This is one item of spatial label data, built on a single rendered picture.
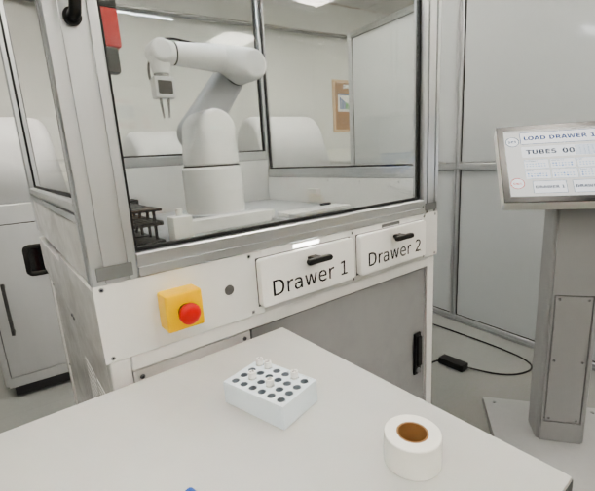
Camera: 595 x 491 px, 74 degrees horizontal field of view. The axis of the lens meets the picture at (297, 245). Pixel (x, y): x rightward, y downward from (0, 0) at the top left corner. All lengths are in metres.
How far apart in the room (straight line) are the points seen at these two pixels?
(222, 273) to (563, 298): 1.21
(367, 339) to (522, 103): 1.69
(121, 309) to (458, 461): 0.58
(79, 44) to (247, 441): 0.64
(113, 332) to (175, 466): 0.28
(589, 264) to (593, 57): 1.09
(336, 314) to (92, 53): 0.79
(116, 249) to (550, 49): 2.21
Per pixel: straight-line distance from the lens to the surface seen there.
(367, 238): 1.07
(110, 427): 0.71
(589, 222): 1.60
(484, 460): 0.60
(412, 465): 0.54
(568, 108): 2.40
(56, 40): 0.75
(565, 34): 2.46
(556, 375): 1.77
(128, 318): 0.78
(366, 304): 1.16
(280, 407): 0.60
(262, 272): 0.86
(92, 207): 0.74
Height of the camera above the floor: 1.14
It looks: 13 degrees down
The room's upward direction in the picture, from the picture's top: 3 degrees counter-clockwise
